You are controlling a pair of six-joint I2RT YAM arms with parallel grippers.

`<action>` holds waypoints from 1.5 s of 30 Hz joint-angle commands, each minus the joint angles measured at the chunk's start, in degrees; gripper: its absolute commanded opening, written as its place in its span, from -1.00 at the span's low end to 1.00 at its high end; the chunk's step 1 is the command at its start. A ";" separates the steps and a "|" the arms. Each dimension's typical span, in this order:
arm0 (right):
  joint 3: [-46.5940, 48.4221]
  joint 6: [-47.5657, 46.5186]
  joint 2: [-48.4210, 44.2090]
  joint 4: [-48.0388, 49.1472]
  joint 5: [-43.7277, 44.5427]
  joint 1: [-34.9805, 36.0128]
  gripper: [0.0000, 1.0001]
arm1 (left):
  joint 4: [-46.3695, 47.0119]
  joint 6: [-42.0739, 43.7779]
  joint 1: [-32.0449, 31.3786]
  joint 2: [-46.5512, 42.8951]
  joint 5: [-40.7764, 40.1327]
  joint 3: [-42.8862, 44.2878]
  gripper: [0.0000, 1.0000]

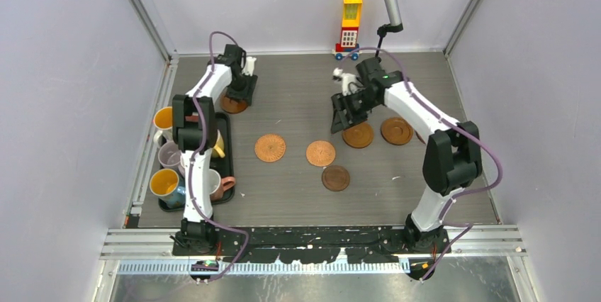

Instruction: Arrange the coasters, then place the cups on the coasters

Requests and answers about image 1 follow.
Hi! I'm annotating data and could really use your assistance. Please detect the white floral mug orange inside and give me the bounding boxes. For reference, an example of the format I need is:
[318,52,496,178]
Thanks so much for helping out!
[153,106,173,147]

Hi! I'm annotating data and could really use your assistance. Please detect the white mug yellow handle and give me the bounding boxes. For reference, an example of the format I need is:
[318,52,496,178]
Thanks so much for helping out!
[212,130,225,158]

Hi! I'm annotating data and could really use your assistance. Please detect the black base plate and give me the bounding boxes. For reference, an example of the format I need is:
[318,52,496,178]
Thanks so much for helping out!
[171,226,449,264]

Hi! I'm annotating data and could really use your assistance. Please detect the brown wooden coaster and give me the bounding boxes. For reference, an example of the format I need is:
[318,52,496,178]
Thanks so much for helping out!
[342,122,374,149]
[380,117,414,145]
[220,96,249,114]

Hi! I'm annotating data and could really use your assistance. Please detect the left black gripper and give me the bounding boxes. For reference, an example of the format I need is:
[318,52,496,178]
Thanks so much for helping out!
[228,72,259,106]

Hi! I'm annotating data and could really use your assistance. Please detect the purple cable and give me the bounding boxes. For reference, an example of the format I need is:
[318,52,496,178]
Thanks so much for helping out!
[339,46,504,283]
[186,31,251,283]

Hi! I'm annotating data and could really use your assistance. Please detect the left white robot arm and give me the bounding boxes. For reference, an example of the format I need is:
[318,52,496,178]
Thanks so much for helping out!
[172,44,258,255]

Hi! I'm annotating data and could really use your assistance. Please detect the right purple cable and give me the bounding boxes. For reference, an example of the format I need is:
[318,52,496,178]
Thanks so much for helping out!
[339,46,504,283]

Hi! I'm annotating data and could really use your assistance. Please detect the blue mug orange inside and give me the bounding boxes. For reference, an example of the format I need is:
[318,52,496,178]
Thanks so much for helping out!
[149,169,186,208]

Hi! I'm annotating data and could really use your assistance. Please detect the lilac mug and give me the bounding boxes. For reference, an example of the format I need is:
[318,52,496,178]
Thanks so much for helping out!
[157,141,181,169]

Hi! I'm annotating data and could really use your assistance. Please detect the aluminium front rail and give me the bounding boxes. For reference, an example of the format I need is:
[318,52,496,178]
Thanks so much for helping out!
[100,225,527,279]

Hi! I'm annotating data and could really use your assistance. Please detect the black tripod microphone stand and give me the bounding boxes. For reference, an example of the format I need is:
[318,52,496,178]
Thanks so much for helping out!
[375,23,404,62]

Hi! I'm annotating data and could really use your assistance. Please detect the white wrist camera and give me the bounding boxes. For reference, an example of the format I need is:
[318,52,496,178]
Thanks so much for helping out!
[332,68,362,96]
[242,56,257,77]

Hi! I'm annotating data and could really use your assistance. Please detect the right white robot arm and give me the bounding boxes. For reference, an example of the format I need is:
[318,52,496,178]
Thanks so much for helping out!
[330,57,482,253]

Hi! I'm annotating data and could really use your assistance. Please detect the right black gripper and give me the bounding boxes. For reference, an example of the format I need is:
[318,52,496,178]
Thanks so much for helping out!
[332,89,381,134]

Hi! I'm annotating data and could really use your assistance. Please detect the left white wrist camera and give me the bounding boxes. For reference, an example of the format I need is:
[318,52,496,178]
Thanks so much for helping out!
[242,56,257,77]

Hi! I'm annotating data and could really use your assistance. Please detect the woven rattan coaster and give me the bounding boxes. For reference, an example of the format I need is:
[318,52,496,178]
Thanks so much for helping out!
[254,134,286,162]
[305,140,336,167]

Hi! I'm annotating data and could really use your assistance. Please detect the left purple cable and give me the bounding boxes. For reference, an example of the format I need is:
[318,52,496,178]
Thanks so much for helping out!
[186,31,251,283]

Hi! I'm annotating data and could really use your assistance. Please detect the dark walnut coaster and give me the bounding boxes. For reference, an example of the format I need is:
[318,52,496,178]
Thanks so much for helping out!
[321,165,351,192]

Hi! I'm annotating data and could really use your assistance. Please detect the white mug terracotta handle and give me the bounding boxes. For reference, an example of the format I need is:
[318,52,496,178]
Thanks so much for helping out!
[208,169,237,202]

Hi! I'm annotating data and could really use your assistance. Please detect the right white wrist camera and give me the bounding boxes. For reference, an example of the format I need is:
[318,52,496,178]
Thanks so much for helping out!
[332,68,362,96]

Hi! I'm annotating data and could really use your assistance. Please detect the black plastic tray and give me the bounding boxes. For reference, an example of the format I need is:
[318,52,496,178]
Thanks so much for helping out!
[153,112,235,212]

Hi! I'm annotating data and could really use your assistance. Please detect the toy block tower on wheels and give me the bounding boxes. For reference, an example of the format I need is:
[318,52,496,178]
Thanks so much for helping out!
[332,0,363,60]

